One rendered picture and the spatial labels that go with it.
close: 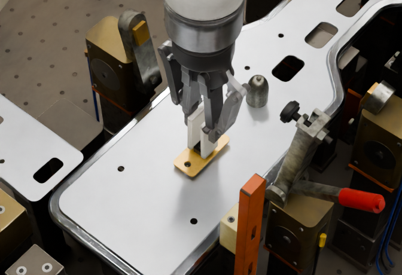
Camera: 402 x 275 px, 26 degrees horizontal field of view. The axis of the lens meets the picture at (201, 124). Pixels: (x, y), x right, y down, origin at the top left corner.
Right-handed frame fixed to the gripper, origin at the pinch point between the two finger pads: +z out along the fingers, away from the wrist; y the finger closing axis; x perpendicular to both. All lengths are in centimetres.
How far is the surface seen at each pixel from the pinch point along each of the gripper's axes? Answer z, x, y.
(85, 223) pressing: 5.2, 18.4, 4.7
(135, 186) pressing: 5.2, 10.0, 3.5
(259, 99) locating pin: 3.2, -11.3, -1.1
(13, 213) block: -0.8, 25.1, 9.8
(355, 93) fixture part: 21.4, -34.9, -4.9
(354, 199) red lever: -8.2, 0.9, -23.4
